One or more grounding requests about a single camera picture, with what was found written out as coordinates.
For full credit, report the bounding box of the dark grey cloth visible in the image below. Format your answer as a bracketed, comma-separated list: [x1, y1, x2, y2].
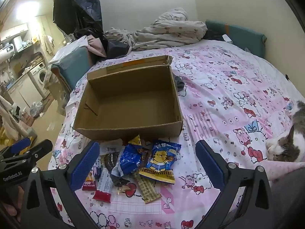
[269, 164, 305, 229]

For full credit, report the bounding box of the clear plastic bag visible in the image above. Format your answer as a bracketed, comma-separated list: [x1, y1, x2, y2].
[29, 101, 45, 117]

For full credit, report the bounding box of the grey sock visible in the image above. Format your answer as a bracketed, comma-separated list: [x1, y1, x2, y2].
[173, 75, 186, 92]

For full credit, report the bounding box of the white washing machine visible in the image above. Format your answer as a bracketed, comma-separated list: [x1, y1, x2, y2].
[29, 62, 51, 98]

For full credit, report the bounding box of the person's left hand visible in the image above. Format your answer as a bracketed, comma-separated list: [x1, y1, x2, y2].
[0, 185, 25, 220]

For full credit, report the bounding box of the white plastic sheet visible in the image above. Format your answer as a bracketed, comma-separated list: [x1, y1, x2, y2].
[49, 36, 88, 64]

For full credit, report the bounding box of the dark blue snack packet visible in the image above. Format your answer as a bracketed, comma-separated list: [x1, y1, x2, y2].
[112, 143, 148, 178]

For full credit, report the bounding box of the white hanging towel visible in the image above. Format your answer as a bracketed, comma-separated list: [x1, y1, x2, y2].
[44, 35, 56, 55]

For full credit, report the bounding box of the grey white cat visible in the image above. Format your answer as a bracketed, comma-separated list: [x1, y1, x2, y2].
[266, 100, 305, 164]

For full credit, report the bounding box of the dark clothes pile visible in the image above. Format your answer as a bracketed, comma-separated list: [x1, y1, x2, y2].
[74, 27, 132, 59]

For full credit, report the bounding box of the clear brown red snack packet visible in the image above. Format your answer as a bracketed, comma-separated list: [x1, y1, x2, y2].
[117, 181, 134, 196]

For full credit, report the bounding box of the clear white snack packet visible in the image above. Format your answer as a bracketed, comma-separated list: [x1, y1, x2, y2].
[100, 139, 124, 156]

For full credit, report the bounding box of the pink printed bedsheet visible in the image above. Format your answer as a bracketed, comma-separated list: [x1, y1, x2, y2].
[48, 38, 305, 229]

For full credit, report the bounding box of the beige hanging cloth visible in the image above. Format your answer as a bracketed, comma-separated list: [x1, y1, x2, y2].
[0, 95, 32, 141]

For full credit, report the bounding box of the teal chair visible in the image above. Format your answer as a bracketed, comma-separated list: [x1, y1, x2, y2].
[51, 46, 92, 98]

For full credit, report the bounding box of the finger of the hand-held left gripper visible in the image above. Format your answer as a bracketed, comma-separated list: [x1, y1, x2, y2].
[5, 139, 53, 168]
[0, 137, 31, 158]

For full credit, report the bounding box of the white kitchen cabinet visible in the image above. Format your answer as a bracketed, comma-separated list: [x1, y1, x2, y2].
[7, 73, 46, 108]

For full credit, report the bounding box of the white water heater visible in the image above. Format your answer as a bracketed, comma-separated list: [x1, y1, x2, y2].
[0, 43, 16, 58]

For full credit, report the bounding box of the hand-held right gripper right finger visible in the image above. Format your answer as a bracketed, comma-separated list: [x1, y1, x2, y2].
[195, 139, 280, 229]

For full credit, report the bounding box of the pink cloth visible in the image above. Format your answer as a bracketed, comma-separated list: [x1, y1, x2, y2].
[87, 35, 108, 58]

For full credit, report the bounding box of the beige wafer packet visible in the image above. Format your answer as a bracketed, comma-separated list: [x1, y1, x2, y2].
[135, 175, 162, 204]

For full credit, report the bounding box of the white red snack bar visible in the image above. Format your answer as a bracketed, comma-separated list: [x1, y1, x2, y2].
[92, 168, 113, 203]

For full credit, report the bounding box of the beige printed duvet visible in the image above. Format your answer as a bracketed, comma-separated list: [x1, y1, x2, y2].
[105, 7, 208, 52]

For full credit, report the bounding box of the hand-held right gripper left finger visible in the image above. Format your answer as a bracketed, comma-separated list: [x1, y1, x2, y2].
[22, 141, 105, 229]

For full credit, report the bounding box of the blue yellow cartoon snack packet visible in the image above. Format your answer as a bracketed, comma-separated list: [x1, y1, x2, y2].
[139, 139, 182, 185]

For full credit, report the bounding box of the dark chocolate cookie packet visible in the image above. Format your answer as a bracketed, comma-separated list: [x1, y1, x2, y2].
[102, 152, 130, 188]

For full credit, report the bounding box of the black plastic bag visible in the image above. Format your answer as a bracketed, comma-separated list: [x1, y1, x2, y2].
[53, 0, 104, 37]

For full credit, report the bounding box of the cardboard box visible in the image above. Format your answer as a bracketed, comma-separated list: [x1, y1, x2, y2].
[73, 55, 184, 142]

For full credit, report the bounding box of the teal headboard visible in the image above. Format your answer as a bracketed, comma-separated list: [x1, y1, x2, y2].
[205, 19, 267, 59]

